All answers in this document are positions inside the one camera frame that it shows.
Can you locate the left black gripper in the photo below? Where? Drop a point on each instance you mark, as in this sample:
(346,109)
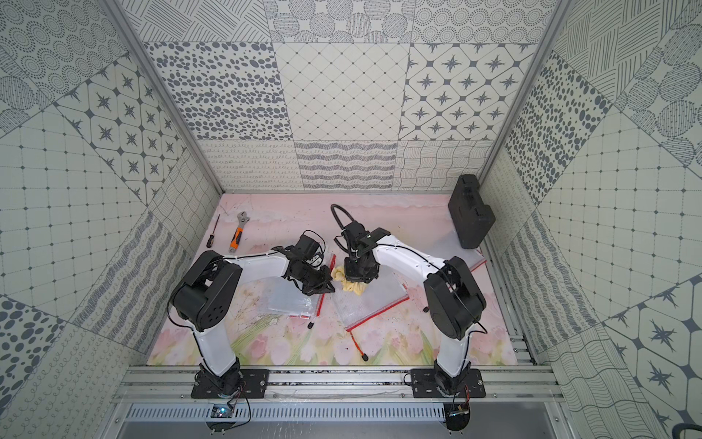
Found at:
(314,277)

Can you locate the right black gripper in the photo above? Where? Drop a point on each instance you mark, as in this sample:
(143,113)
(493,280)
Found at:
(350,273)

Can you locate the yellow microfiber cloth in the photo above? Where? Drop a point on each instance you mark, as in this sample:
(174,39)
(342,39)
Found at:
(356,287)

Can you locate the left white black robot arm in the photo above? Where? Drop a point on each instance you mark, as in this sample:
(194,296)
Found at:
(204,295)

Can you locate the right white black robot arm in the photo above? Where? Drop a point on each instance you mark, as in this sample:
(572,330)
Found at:
(455,301)

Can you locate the dark slim screwdriver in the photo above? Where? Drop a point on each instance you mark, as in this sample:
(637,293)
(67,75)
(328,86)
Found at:
(211,237)

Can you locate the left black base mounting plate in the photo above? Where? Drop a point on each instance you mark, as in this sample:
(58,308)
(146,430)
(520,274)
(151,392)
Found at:
(249,383)

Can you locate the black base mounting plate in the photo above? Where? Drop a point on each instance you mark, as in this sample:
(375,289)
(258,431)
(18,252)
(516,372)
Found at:
(249,383)
(434,383)

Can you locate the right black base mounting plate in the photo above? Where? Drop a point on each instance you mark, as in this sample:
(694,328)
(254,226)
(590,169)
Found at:
(434,383)

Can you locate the orange handled adjustable wrench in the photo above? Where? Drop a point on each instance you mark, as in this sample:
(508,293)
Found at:
(243,219)

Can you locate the aluminium mounting rail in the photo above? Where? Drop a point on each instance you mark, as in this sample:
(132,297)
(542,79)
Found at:
(336,384)

